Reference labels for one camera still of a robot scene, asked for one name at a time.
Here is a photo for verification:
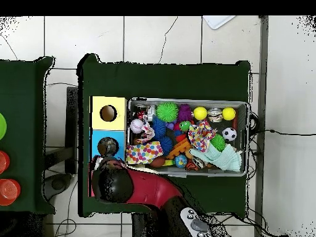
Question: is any crushed clear plastic bottle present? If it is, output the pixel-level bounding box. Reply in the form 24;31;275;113
98;138;119;156

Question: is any polka dot cloth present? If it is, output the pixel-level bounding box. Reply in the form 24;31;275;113
188;120;218;153
125;141;164;165

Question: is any brown toy football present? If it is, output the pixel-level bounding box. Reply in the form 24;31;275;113
149;156;167;168

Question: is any silver toy robot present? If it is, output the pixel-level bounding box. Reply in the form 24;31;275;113
146;104;157;122

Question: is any mint green cloth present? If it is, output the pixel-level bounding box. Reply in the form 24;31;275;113
189;143;243;172

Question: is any wooden box with three holes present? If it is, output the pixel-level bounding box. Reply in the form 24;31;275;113
88;95;128;198

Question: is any silver mesh bin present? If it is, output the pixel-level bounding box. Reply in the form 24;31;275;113
126;98;249;177

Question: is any dark grey stand base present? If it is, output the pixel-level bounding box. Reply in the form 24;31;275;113
44;173;73;201

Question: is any white baseball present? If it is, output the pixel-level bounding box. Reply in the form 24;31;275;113
130;118;144;134

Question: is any blue spiky ball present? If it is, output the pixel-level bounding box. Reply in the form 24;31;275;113
151;116;175;156

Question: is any green spiky ball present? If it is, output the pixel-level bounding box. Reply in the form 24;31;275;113
156;101;180;123
210;133;227;152

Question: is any green covered side table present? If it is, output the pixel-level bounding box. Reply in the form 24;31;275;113
0;56;56;214

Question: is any orange plastic cup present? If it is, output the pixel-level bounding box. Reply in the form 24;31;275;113
0;178;22;206
0;150;11;175

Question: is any purple spiky toy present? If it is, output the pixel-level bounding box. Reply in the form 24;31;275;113
177;103;194;123

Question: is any dark green table cloth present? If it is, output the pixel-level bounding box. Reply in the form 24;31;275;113
77;53;251;217

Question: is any yellow tennis ball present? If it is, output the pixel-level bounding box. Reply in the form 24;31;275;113
193;106;208;121

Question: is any black and white soccer ball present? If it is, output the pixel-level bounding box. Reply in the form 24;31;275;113
222;127;238;142

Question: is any smooth yellow ball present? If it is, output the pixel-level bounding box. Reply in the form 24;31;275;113
221;106;237;121

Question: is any white board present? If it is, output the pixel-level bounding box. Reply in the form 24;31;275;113
202;15;236;30

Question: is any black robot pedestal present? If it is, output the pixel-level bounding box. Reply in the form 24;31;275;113
131;212;164;237

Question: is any black floor cable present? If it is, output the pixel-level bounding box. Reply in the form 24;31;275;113
249;128;316;137

